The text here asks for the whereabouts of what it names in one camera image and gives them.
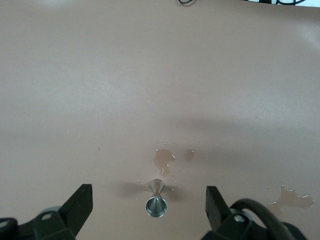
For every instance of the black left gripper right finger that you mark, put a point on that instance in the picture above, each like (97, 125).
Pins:
(217, 212)

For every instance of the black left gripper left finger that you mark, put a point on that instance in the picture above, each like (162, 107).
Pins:
(75, 207)

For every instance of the steel jigger measuring cup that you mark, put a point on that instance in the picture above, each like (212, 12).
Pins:
(156, 207)

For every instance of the small round liquid puddle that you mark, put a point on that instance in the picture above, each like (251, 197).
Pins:
(189, 155)

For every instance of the wide branched liquid puddle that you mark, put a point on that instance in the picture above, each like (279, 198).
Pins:
(292, 201)

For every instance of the kidney-shaped liquid puddle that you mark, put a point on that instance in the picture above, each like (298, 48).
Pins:
(162, 157)

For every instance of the brown table mat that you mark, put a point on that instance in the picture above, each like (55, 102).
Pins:
(160, 87)

